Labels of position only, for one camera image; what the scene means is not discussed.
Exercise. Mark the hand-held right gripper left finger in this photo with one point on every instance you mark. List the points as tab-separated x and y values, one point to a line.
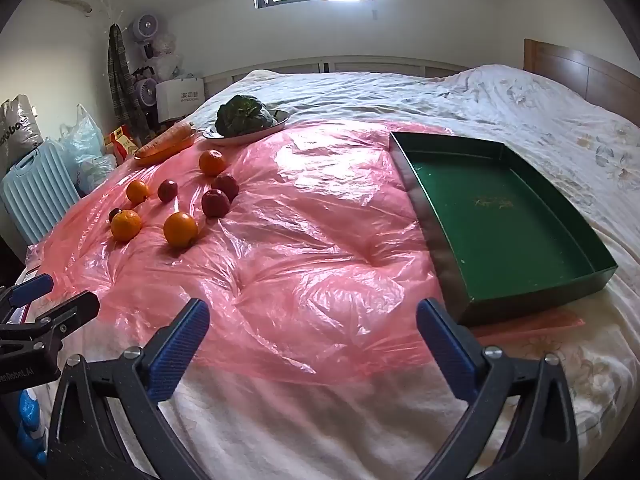
182	347

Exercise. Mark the white cardboard box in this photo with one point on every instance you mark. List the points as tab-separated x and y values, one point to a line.
180	100

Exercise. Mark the leafy green vegetable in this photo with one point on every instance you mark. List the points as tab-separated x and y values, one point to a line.
242	115

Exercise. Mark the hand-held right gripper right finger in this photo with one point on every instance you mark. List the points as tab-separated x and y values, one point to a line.
445	350

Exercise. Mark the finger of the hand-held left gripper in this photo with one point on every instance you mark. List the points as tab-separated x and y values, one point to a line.
75	310
30	291

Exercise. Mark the blue plastic object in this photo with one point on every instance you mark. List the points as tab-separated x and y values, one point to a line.
27	410

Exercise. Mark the carrot on orange plate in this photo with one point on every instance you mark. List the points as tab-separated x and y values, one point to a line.
165	156

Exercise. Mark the purple fan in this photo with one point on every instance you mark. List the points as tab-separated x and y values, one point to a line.
146	27
146	92

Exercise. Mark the wall pipe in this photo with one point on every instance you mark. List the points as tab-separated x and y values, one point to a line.
60	1

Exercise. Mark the red yellow package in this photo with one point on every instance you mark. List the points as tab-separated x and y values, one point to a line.
119	145

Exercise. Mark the striped scarf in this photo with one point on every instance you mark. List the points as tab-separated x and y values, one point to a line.
120	80

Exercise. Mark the translucent plastic bag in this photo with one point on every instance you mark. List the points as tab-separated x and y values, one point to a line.
82	145

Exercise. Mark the white plate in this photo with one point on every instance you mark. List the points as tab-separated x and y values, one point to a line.
235	140

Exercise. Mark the white coat rack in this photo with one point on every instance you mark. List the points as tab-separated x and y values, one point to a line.
111	14

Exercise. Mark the light blue ribbed board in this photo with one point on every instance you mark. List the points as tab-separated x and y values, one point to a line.
37	190

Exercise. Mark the printed white sack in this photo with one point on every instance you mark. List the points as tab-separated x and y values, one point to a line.
20	127

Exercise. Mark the dark plum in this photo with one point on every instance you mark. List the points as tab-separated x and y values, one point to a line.
114	213

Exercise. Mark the white plastic bags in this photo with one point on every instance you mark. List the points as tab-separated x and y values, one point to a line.
167	55

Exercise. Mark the pink plastic sheet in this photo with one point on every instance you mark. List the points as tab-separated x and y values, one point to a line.
300	235

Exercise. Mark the wooden bed headboard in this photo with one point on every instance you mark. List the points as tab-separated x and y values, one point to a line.
565	70

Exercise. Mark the green shallow tray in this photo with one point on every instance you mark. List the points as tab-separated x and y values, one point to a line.
500	220

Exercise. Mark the red apple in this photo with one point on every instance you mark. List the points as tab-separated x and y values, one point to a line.
227	185
168	190
215	203

